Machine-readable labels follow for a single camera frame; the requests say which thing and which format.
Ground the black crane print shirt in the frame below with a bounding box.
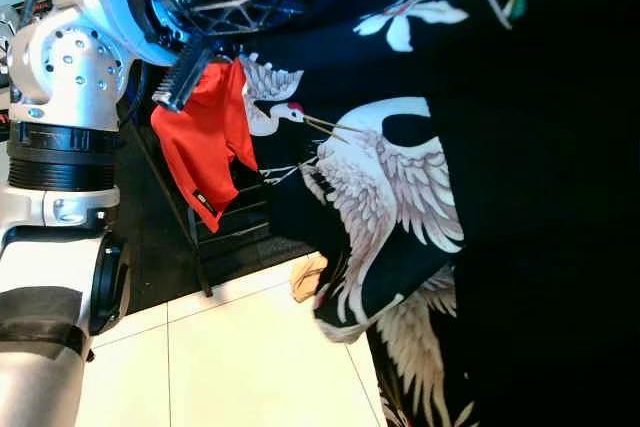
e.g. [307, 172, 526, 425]
[235, 0, 640, 427]

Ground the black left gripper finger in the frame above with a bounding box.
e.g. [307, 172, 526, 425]
[195, 0, 306, 38]

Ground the red t-shirt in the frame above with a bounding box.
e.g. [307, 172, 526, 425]
[150, 57, 261, 235]

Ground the brown paper bag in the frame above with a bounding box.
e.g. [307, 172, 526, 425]
[290, 252, 331, 305]

